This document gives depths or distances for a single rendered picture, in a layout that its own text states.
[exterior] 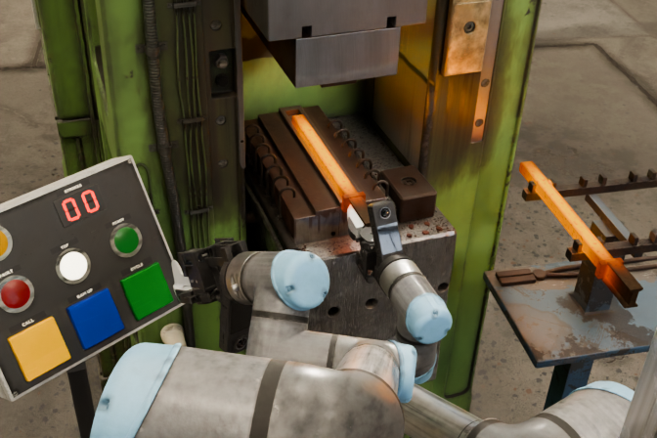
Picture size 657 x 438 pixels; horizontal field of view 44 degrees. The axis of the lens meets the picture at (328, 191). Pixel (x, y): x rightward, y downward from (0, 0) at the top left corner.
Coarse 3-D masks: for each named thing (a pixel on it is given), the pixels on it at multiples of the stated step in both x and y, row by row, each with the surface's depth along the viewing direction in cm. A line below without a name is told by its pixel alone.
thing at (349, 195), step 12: (300, 120) 191; (300, 132) 188; (312, 132) 186; (312, 144) 182; (324, 156) 178; (324, 168) 176; (336, 168) 174; (336, 180) 170; (348, 180) 170; (348, 192) 166; (360, 192) 165; (348, 204) 164; (360, 204) 162; (360, 216) 159
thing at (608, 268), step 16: (528, 176) 178; (544, 176) 177; (544, 192) 172; (560, 208) 167; (576, 224) 162; (592, 240) 158; (592, 256) 156; (608, 256) 154; (608, 272) 152; (624, 272) 149; (624, 288) 148; (640, 288) 145; (624, 304) 147
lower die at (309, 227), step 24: (264, 120) 194; (288, 120) 192; (312, 120) 194; (288, 144) 185; (336, 144) 186; (264, 168) 180; (288, 168) 178; (312, 168) 177; (360, 168) 177; (288, 192) 171; (312, 192) 170; (336, 192) 168; (288, 216) 167; (312, 216) 164; (336, 216) 167; (312, 240) 168
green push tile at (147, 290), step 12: (156, 264) 141; (132, 276) 138; (144, 276) 139; (156, 276) 141; (132, 288) 138; (144, 288) 139; (156, 288) 140; (168, 288) 142; (132, 300) 138; (144, 300) 139; (156, 300) 140; (168, 300) 142; (144, 312) 139
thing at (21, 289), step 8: (16, 280) 126; (8, 288) 125; (16, 288) 126; (24, 288) 127; (8, 296) 125; (16, 296) 126; (24, 296) 127; (8, 304) 125; (16, 304) 126; (24, 304) 127
